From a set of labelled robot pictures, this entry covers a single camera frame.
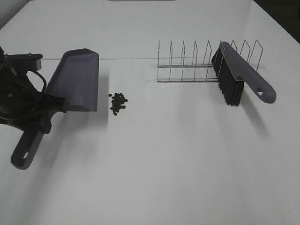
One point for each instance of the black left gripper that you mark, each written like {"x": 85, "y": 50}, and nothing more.
{"x": 22, "y": 105}

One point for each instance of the grey plastic dustpan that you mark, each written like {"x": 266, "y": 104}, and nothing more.
{"x": 76, "y": 80}

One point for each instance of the pile of coffee beans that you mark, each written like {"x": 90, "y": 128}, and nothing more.
{"x": 118, "y": 101}

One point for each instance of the grey hand brush black bristles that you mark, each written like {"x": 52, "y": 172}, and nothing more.
{"x": 232, "y": 72}

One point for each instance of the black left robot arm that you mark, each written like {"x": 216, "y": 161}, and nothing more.
{"x": 36, "y": 81}

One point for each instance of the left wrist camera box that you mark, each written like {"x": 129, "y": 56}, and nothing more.
{"x": 25, "y": 62}

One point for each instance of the metal wire dish rack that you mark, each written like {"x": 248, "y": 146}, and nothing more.
{"x": 197, "y": 68}

